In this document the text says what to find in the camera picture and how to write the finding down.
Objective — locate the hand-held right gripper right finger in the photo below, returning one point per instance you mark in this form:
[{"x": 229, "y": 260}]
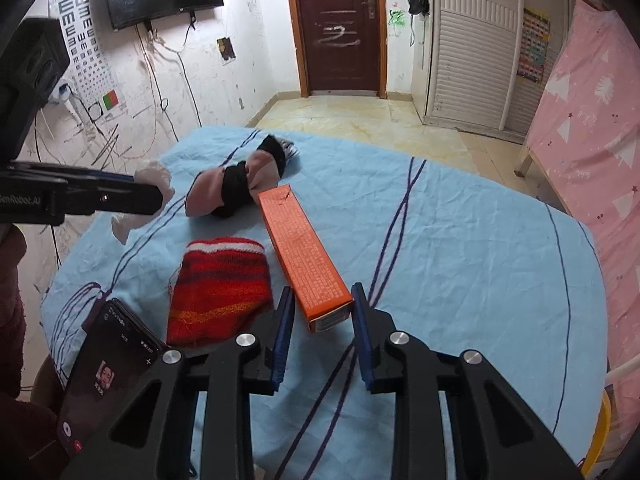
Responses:
[{"x": 362, "y": 340}]

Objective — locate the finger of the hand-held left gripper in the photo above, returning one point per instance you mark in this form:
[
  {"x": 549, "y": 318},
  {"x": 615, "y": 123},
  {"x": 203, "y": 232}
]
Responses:
[
  {"x": 125, "y": 197},
  {"x": 75, "y": 172}
]

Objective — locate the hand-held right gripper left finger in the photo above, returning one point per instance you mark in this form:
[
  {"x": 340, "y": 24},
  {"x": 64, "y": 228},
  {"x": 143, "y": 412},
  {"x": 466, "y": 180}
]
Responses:
[{"x": 282, "y": 340}]

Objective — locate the cream ribbed sock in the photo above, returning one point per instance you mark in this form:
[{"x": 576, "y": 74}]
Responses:
[{"x": 152, "y": 172}]

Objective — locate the long orange box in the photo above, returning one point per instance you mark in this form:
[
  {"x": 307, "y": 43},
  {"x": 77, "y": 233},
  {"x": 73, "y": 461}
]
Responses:
[{"x": 300, "y": 250}]

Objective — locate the eye chart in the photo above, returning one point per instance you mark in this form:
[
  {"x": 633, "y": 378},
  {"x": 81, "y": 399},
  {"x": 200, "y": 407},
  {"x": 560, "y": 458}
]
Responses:
[{"x": 85, "y": 45}]

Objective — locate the red striped knitted sock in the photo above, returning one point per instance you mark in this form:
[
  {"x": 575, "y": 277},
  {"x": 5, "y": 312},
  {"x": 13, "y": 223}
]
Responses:
[{"x": 220, "y": 290}]

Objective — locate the blue striped sheet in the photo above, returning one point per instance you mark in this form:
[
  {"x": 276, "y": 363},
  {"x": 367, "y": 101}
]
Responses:
[{"x": 450, "y": 270}]

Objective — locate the pink and black sock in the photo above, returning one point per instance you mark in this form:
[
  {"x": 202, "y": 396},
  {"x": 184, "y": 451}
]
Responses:
[{"x": 260, "y": 170}]

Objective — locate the black smartphone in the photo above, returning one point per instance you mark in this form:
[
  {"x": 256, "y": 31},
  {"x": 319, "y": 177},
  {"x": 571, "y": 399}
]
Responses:
[{"x": 110, "y": 360}]

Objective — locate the brown door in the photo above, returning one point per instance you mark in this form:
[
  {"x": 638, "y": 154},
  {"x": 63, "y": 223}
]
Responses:
[{"x": 335, "y": 25}]

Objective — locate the white louvred wardrobe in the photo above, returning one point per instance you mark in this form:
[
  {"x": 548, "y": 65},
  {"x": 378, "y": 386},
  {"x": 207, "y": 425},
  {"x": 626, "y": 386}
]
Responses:
[{"x": 470, "y": 50}]

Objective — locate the pink tree-print curtain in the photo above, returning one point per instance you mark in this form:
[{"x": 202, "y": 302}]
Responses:
[{"x": 600, "y": 135}]

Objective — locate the colourful grid poster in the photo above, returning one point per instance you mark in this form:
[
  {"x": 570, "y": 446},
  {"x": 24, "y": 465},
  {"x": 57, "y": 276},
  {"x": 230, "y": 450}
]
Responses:
[{"x": 532, "y": 45}]

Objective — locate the small black hanging bag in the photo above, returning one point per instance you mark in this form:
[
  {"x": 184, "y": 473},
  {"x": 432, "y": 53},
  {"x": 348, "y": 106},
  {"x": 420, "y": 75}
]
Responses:
[{"x": 418, "y": 4}]

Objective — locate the white wall socket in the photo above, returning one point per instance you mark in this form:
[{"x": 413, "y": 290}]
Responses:
[{"x": 64, "y": 92}]

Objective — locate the small wall picture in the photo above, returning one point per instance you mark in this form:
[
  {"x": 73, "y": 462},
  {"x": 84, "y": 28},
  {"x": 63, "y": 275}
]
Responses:
[{"x": 226, "y": 50}]

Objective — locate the wooden bed frame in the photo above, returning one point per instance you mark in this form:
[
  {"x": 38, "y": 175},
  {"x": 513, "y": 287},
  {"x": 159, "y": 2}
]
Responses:
[{"x": 524, "y": 165}]

